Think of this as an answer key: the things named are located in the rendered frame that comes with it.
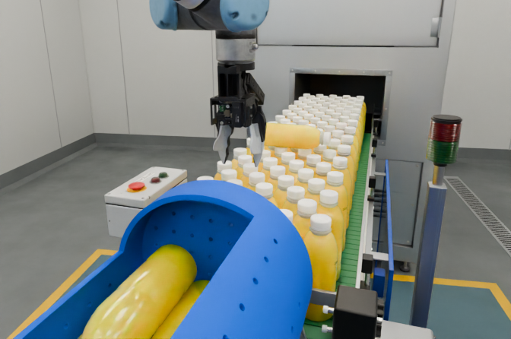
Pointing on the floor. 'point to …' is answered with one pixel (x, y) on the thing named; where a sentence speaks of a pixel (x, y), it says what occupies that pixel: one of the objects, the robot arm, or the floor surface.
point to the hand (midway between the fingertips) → (241, 159)
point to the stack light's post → (427, 254)
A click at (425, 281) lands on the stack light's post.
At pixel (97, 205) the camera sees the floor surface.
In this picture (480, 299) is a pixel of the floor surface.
